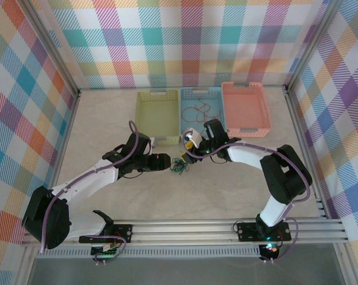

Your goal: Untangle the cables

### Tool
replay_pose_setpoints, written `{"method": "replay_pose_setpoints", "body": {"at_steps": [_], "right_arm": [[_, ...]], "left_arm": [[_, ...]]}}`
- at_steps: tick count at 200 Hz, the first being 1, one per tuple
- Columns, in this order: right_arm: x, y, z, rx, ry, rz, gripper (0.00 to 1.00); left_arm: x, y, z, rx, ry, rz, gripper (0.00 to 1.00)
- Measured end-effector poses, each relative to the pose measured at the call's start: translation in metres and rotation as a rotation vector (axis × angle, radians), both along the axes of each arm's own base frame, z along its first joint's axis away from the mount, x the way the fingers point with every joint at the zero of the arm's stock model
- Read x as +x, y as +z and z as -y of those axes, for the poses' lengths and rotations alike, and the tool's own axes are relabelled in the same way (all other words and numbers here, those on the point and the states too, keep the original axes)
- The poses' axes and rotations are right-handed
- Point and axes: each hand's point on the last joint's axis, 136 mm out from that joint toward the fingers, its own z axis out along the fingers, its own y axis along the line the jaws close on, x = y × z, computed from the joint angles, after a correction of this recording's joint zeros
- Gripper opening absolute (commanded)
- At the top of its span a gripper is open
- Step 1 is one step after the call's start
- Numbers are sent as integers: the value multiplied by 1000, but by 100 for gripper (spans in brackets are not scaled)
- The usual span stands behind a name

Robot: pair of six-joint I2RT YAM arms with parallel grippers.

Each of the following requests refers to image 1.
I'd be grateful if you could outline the thin green cable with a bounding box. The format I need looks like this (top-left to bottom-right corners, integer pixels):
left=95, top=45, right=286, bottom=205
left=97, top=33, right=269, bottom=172
left=169, top=157, right=189, bottom=175

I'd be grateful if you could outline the aluminium frame post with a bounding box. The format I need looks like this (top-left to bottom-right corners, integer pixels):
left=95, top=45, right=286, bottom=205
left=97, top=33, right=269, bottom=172
left=284, top=0, right=340, bottom=94
left=23, top=0, right=82, bottom=99

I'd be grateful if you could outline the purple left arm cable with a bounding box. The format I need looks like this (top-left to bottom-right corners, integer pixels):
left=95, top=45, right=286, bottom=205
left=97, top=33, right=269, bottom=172
left=36, top=120, right=138, bottom=265

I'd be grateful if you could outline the aluminium right frame post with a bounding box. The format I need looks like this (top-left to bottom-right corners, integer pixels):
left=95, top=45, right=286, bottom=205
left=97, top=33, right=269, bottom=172
left=284, top=0, right=340, bottom=94

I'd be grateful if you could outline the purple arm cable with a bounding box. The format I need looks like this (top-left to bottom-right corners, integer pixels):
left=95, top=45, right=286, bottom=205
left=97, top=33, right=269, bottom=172
left=36, top=120, right=138, bottom=265
left=183, top=135, right=313, bottom=264

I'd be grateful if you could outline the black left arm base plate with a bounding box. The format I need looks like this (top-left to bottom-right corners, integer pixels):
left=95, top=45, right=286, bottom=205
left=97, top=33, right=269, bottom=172
left=78, top=224, right=134, bottom=244

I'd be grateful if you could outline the grey slotted cable duct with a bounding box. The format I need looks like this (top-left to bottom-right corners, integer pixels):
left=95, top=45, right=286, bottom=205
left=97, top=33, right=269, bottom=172
left=36, top=248, right=262, bottom=258

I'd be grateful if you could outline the blue plastic basket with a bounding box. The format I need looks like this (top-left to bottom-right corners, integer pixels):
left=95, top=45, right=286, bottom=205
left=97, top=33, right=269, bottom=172
left=178, top=87, right=227, bottom=139

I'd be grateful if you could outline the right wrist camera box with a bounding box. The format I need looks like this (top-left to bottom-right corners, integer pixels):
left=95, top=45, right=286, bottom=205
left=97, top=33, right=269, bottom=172
left=182, top=126, right=203, bottom=144

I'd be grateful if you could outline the aluminium left frame post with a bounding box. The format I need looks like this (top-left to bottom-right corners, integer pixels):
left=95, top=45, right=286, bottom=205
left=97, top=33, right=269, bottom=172
left=23, top=0, right=82, bottom=99

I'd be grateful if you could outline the controller board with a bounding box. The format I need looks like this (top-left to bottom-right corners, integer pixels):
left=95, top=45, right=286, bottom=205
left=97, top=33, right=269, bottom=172
left=91, top=243, right=119, bottom=258
left=260, top=243, right=279, bottom=254

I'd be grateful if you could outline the left controller board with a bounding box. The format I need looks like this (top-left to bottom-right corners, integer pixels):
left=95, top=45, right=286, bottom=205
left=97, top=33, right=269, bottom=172
left=91, top=243, right=119, bottom=258

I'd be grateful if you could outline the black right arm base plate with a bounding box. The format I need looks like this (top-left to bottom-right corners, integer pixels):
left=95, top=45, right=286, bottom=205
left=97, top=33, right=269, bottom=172
left=236, top=221, right=292, bottom=242

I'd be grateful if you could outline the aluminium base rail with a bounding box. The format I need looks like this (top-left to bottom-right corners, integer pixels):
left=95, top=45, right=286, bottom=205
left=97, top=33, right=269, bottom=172
left=21, top=218, right=350, bottom=246

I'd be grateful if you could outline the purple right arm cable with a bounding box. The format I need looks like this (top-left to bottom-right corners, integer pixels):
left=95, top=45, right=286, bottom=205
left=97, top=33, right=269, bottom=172
left=183, top=135, right=313, bottom=264

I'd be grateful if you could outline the thin red cable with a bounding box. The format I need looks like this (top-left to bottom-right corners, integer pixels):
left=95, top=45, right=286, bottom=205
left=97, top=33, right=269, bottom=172
left=196, top=96, right=223, bottom=123

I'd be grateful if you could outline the right controller board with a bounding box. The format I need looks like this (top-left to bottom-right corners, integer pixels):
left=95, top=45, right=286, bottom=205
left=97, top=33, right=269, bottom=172
left=260, top=243, right=279, bottom=254

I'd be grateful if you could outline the green plastic basket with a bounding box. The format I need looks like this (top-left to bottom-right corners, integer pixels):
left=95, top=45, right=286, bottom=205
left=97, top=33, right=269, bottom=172
left=135, top=90, right=180, bottom=146

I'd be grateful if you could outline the pink plastic basket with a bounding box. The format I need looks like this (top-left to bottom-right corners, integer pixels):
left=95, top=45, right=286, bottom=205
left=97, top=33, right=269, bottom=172
left=221, top=81, right=272, bottom=139

